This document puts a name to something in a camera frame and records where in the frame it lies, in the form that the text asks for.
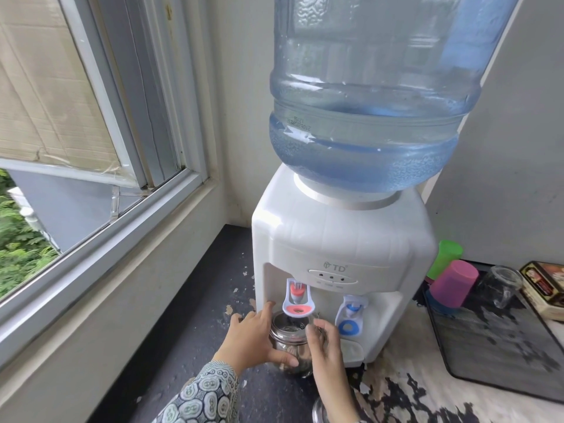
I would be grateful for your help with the person's right hand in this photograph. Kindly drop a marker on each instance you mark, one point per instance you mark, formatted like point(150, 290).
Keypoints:
point(328, 361)

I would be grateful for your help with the person's left hand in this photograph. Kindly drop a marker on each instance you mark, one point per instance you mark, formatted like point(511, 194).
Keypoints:
point(246, 343)

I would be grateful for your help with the person's left thumb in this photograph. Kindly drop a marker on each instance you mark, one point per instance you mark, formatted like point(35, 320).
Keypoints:
point(283, 359)

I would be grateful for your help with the person's left middle finger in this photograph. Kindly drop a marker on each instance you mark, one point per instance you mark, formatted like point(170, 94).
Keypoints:
point(251, 320)

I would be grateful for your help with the person's right fingers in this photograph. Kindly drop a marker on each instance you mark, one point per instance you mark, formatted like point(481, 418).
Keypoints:
point(324, 337)

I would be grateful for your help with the clear glass jar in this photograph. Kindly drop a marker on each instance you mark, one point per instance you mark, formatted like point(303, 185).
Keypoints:
point(291, 338)

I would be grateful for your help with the person's right forearm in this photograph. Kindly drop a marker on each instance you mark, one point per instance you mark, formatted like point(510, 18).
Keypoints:
point(337, 407)

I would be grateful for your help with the person's left forearm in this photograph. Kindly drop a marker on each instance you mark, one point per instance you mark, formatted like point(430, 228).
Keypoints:
point(202, 398)

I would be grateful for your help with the blue dispenser tap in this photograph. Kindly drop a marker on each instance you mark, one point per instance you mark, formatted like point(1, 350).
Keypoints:
point(350, 321)

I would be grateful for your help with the red dispenser tap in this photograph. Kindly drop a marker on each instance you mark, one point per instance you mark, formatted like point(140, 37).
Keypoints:
point(296, 299)

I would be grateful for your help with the white tabletop water dispenser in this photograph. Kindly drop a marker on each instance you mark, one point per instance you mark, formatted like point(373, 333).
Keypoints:
point(308, 242)

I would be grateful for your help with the black white patterned table cover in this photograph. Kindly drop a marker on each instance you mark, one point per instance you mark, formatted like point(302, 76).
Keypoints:
point(409, 392)

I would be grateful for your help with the blue plastic cup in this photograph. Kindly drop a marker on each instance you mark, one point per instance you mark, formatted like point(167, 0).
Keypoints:
point(436, 303)

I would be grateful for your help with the pink plastic cup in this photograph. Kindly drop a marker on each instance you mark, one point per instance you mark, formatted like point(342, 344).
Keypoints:
point(454, 281)

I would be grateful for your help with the green plastic cup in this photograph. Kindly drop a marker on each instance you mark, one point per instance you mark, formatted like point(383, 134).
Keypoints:
point(445, 257)

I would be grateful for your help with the black tray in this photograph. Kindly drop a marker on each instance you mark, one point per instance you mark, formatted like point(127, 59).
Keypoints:
point(493, 348)

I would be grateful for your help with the clear drinking glass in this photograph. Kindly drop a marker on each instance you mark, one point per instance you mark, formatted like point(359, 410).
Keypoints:
point(500, 286)

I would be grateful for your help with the decorated brown box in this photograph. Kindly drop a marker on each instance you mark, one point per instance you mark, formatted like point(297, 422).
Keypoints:
point(544, 290)

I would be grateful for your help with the large blue water bottle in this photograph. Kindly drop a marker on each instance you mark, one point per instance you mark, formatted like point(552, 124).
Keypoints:
point(370, 105)

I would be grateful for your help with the white window frame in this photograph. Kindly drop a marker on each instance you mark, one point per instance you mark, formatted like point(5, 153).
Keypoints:
point(132, 242)

